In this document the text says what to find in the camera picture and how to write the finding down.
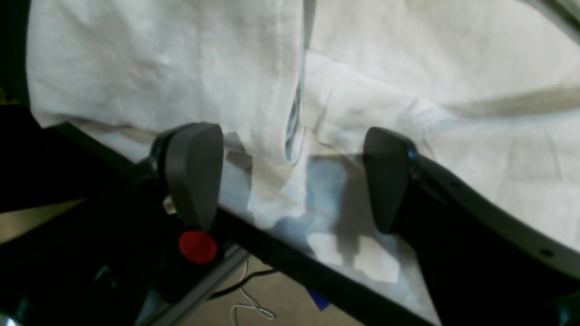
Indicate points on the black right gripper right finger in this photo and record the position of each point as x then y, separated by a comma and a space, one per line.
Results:
481, 265

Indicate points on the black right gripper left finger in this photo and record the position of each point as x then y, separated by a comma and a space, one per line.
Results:
92, 260

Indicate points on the cream white T-shirt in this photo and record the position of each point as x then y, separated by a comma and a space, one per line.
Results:
487, 88

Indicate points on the black orange clamp bottom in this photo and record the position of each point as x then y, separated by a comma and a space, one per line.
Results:
198, 265

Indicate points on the black table cloth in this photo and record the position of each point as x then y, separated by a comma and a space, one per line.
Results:
41, 167

